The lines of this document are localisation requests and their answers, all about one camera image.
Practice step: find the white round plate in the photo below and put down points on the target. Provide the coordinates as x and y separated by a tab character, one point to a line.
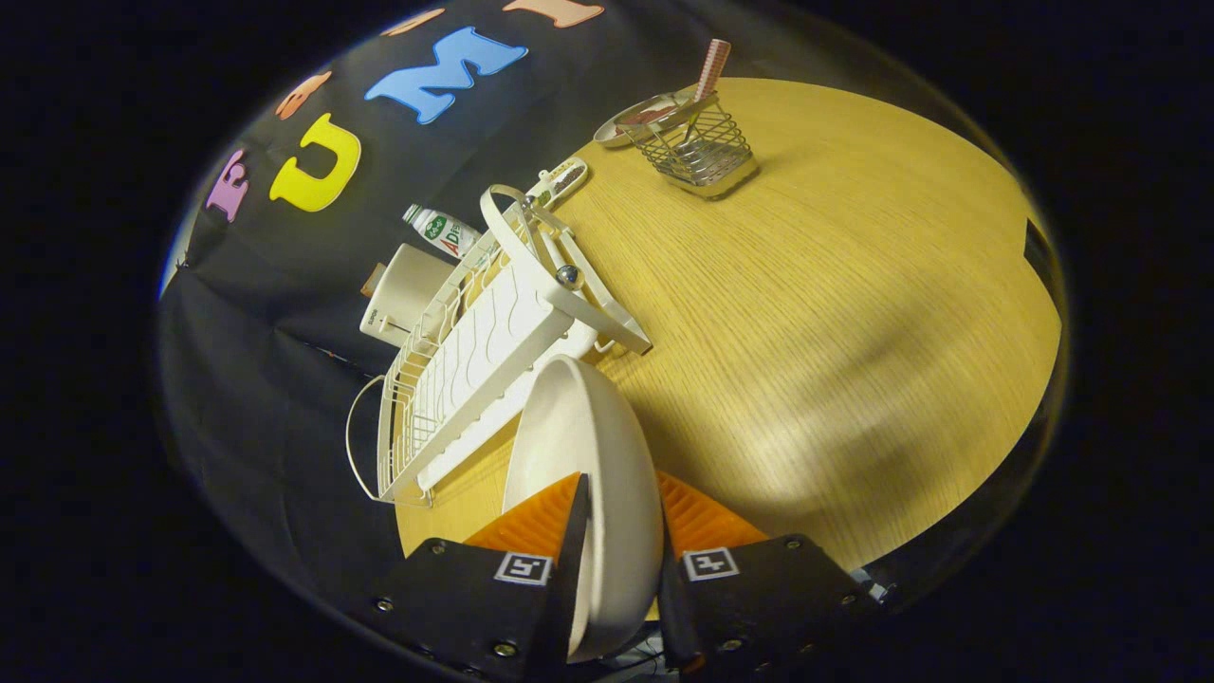
588	446

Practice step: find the white divided grain tray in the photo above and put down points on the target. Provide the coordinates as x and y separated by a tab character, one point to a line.
567	175

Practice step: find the black table edge bracket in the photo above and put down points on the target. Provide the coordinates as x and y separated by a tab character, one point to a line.
1038	249

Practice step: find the white toaster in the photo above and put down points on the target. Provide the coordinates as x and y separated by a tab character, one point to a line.
408	285

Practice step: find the white plastic drink bottle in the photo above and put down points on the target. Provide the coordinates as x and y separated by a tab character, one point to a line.
446	230

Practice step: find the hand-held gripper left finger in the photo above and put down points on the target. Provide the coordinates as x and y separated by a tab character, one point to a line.
474	607

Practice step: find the brown bread slice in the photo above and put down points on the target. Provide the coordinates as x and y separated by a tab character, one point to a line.
375	278

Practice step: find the grey plate with patties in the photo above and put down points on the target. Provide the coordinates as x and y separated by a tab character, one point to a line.
631	120

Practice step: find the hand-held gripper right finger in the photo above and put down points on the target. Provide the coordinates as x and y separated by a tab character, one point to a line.
759	607

